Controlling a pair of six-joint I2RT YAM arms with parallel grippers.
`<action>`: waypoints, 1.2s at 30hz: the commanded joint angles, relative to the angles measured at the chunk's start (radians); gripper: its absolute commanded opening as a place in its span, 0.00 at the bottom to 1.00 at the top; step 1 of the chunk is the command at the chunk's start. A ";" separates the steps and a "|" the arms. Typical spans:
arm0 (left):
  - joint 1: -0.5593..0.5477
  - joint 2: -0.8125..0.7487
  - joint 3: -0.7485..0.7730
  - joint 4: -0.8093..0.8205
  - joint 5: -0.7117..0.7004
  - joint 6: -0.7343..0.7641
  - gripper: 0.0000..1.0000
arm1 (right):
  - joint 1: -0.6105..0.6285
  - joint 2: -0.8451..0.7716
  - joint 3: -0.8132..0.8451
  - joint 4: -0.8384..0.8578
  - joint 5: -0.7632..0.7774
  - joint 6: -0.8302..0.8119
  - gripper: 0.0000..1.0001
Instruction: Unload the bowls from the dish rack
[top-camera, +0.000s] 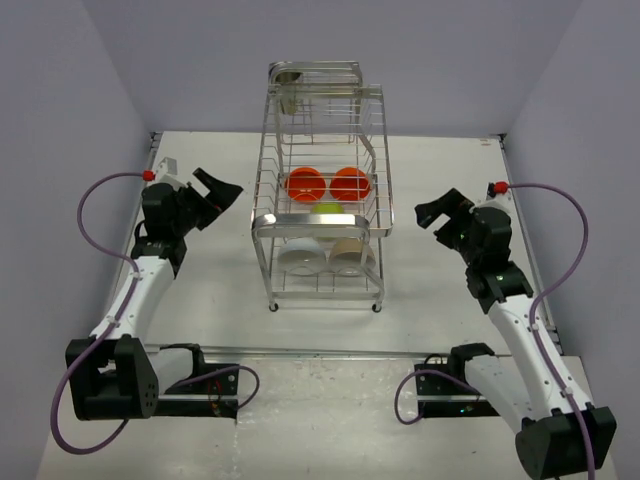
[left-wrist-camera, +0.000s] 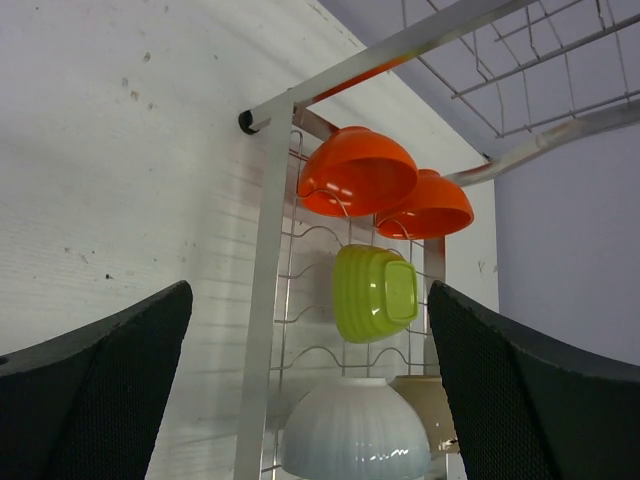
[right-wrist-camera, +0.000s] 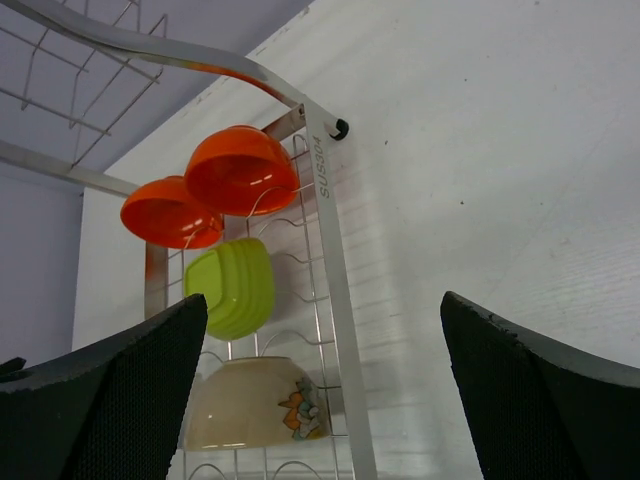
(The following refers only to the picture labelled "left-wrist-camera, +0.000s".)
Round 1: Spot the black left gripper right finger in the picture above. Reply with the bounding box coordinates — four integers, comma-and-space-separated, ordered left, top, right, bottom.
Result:
427, 281, 639, 479

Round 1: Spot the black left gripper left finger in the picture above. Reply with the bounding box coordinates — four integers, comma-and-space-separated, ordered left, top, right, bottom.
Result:
1, 280, 193, 479

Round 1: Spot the white ribbed bowl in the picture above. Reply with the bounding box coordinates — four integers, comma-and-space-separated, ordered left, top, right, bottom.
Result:
280, 377, 431, 479

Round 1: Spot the orange plastic bowl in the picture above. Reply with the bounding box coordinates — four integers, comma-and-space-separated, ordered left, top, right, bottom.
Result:
297, 126, 418, 217
375, 169, 475, 240

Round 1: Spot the beige ceramic bowl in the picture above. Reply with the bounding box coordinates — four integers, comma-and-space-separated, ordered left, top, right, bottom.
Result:
390, 375, 460, 455

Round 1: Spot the green ribbed bowl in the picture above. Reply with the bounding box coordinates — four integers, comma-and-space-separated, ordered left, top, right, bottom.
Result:
332, 244, 418, 344

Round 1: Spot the metal wire dish rack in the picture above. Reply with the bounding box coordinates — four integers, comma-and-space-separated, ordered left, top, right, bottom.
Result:
233, 1, 639, 479

